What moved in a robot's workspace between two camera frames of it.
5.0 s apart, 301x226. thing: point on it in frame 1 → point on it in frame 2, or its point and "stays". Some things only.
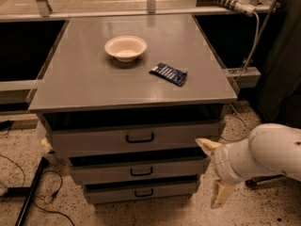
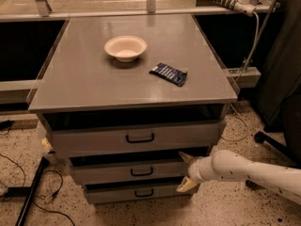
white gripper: (221, 164) → (195, 170)
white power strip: (242, 6) stays
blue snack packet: (169, 73) stays
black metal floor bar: (29, 196) stays
